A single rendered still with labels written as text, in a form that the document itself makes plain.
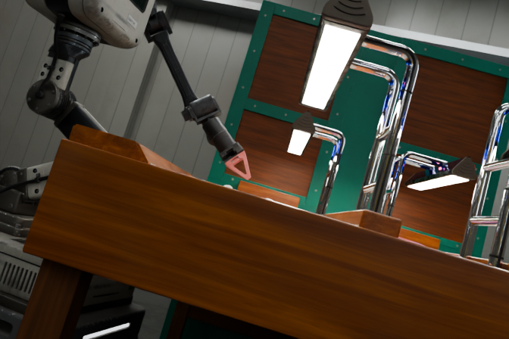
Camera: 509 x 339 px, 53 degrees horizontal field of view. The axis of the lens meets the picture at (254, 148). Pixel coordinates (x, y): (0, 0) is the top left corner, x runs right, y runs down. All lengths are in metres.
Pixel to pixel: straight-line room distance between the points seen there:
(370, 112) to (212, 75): 2.13
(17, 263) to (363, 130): 1.75
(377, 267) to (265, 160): 1.88
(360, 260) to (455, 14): 3.88
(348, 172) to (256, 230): 1.90
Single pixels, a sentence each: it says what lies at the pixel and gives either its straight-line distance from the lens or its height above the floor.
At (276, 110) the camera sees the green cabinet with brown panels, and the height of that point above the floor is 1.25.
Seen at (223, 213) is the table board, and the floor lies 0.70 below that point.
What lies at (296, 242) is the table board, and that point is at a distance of 0.68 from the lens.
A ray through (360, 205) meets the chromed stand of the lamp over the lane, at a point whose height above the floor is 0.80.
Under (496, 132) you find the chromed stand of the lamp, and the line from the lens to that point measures 1.26.
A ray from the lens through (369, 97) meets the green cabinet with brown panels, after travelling 2.65.
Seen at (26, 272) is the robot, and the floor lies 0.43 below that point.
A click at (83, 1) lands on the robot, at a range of 1.56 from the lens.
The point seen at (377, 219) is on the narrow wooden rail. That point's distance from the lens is 0.72.
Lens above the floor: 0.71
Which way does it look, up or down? 7 degrees up
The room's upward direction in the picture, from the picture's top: 17 degrees clockwise
